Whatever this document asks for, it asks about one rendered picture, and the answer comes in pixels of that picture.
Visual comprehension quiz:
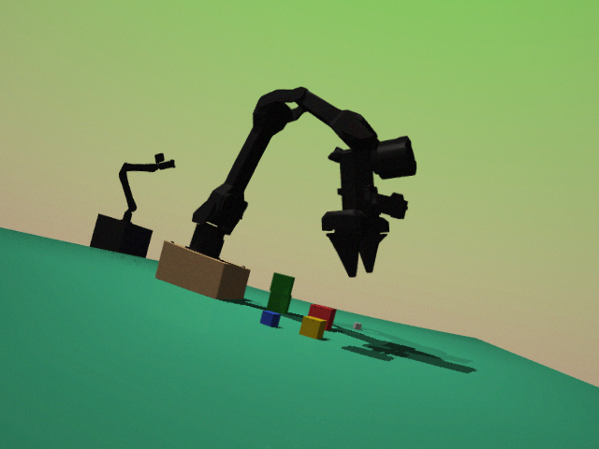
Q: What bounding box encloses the green block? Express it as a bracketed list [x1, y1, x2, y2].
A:
[267, 292, 292, 313]
[270, 272, 295, 296]

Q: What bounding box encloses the blue cube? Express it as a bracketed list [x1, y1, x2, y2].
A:
[260, 311, 282, 326]

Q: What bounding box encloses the red block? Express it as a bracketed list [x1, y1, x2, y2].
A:
[308, 304, 337, 331]

